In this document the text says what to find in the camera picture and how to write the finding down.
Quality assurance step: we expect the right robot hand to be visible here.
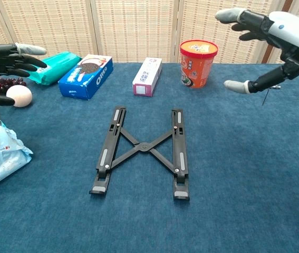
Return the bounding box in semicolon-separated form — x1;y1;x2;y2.
215;7;299;94

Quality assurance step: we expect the green tissue pack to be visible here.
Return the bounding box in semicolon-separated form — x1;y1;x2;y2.
26;51;83;86

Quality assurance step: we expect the metal corkscrew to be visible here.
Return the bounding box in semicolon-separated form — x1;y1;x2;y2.
262;84;282;106

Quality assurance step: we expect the blue Oreo cookie box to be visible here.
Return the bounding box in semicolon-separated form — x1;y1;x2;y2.
57;54;114;101

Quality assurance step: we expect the white pink toothpaste box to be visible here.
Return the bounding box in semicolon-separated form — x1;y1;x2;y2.
132;57;163;97

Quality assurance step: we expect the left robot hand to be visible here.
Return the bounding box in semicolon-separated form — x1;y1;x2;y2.
0;40;47;106

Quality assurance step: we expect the red instant noodle cup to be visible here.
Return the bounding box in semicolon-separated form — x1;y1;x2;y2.
179;39;219;89

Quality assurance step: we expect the black folding laptop stand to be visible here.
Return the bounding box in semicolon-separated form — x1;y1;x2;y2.
89;105;191;201

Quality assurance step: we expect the pale egg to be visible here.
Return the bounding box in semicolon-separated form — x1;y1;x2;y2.
6;84;33;108

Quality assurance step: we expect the brown wooden post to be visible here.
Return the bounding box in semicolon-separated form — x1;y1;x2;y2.
261;0;294;64

